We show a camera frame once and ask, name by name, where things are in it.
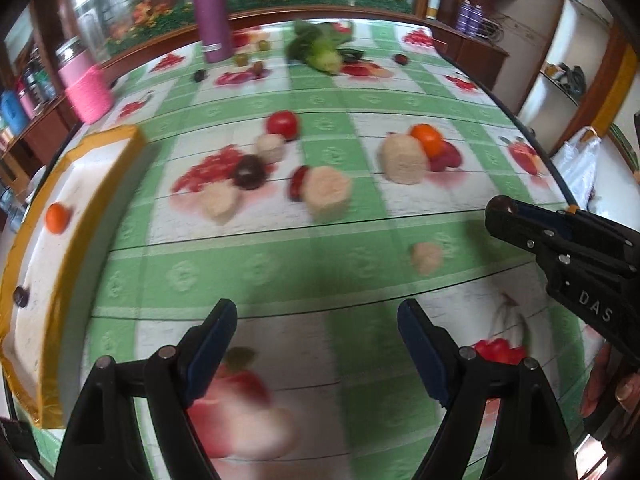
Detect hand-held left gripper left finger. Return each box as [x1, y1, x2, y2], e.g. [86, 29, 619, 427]
[54, 298, 238, 480]

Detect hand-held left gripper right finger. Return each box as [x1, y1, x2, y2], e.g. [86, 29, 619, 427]
[397, 298, 573, 480]

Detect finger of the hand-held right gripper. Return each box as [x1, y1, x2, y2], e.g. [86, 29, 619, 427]
[485, 195, 581, 263]

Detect small beige corn chunk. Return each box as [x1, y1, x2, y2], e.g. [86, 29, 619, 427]
[410, 242, 443, 276]
[200, 181, 242, 225]
[256, 133, 287, 163]

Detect orange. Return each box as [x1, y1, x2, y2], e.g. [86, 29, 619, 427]
[45, 202, 71, 234]
[410, 124, 446, 157]

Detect large beige corn chunk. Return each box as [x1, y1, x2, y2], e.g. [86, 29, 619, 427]
[382, 132, 430, 185]
[304, 166, 352, 221]

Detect white foam tray yellow rim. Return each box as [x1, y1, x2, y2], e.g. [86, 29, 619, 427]
[0, 125, 150, 430]

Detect cut red fruit piece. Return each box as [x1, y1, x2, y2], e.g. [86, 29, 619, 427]
[286, 165, 312, 203]

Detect person's right hand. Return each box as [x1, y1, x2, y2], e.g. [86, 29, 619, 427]
[580, 344, 640, 443]

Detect white plastic bag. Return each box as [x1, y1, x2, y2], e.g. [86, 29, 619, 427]
[550, 127, 608, 208]

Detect dark items on shelf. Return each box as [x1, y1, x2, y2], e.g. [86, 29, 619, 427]
[545, 61, 587, 97]

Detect purple gas canisters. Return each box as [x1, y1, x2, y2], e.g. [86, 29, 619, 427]
[456, 0, 485, 37]

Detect red tomato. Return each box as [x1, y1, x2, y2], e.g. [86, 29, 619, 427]
[266, 110, 301, 140]

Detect stack of white bowls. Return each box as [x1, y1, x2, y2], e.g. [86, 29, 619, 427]
[26, 165, 50, 203]

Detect green leafy vegetable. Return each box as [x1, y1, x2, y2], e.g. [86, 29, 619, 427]
[285, 19, 363, 76]

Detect pink knit-covered jar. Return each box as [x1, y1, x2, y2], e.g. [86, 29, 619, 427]
[56, 36, 116, 125]

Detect blue plastic container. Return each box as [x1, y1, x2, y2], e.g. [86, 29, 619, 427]
[0, 90, 28, 137]

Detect pink bottle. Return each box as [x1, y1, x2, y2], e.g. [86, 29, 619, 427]
[17, 77, 38, 116]

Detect purple thermos bottle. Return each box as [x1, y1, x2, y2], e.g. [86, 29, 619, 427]
[187, 0, 234, 64]

